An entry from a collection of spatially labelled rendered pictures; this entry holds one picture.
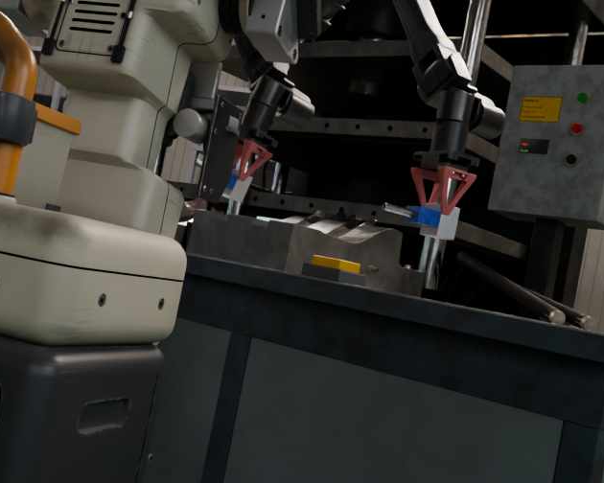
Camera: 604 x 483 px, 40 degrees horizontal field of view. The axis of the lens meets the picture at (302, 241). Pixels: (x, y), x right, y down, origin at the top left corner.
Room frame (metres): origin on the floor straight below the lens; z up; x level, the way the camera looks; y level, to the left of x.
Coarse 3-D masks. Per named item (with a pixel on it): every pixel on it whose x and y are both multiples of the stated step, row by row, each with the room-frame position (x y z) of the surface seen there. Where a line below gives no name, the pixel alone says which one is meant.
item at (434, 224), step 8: (384, 208) 1.34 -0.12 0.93; (392, 208) 1.34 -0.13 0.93; (400, 208) 1.35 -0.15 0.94; (408, 208) 1.37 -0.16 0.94; (416, 208) 1.36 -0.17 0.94; (424, 208) 1.35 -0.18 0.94; (432, 208) 1.38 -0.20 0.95; (440, 208) 1.37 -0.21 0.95; (456, 208) 1.37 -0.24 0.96; (408, 216) 1.36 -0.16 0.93; (416, 216) 1.35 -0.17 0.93; (424, 216) 1.35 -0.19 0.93; (432, 216) 1.36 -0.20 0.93; (440, 216) 1.36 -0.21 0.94; (448, 216) 1.37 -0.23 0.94; (456, 216) 1.37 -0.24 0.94; (416, 224) 1.38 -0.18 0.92; (424, 224) 1.36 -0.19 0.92; (432, 224) 1.36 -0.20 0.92; (440, 224) 1.36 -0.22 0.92; (448, 224) 1.37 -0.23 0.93; (456, 224) 1.38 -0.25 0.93; (424, 232) 1.39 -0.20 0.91; (432, 232) 1.37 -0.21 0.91; (440, 232) 1.36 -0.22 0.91; (448, 232) 1.37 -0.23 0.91
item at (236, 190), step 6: (198, 162) 1.56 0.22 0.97; (234, 174) 1.61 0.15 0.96; (234, 180) 1.61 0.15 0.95; (240, 180) 1.61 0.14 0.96; (246, 180) 1.63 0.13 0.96; (228, 186) 1.60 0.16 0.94; (234, 186) 1.61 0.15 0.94; (240, 186) 1.62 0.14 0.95; (246, 186) 1.63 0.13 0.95; (228, 192) 1.61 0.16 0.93; (234, 192) 1.61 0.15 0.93; (240, 192) 1.62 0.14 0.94; (234, 198) 1.62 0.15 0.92; (240, 198) 1.63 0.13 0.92
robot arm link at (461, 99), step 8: (456, 88) 1.38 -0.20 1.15; (440, 96) 1.38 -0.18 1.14; (448, 96) 1.36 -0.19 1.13; (456, 96) 1.36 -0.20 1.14; (464, 96) 1.36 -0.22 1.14; (472, 96) 1.37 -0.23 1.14; (440, 104) 1.37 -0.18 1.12; (448, 104) 1.36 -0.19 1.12; (456, 104) 1.36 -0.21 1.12; (464, 104) 1.36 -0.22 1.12; (472, 104) 1.37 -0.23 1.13; (480, 104) 1.39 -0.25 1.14; (440, 112) 1.37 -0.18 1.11; (448, 112) 1.36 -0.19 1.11; (456, 112) 1.36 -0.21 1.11; (464, 112) 1.36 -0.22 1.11; (472, 112) 1.40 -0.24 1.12; (440, 120) 1.38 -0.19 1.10; (448, 120) 1.37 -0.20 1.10; (456, 120) 1.36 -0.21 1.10; (464, 120) 1.36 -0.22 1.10; (472, 120) 1.40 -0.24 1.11
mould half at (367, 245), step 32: (192, 224) 1.68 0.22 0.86; (224, 224) 1.62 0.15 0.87; (288, 224) 1.53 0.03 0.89; (320, 224) 1.83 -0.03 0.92; (224, 256) 1.61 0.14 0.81; (256, 256) 1.56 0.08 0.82; (288, 256) 1.52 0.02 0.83; (352, 256) 1.68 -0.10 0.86; (384, 256) 1.77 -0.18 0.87; (384, 288) 1.79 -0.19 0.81; (416, 288) 1.89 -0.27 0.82
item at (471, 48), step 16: (480, 0) 2.18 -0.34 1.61; (480, 16) 2.18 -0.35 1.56; (464, 32) 2.20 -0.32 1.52; (480, 32) 2.18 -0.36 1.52; (576, 32) 2.72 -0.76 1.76; (464, 48) 2.19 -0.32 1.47; (480, 48) 2.19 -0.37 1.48; (576, 48) 2.71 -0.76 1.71; (576, 64) 2.71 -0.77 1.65; (160, 160) 2.91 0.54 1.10; (160, 176) 2.94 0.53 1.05; (272, 192) 3.44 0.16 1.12; (448, 192) 2.18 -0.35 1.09; (432, 240) 2.18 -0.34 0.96; (432, 256) 2.18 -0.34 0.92; (528, 256) 2.74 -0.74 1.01; (432, 272) 2.18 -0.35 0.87; (432, 288) 2.18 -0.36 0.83
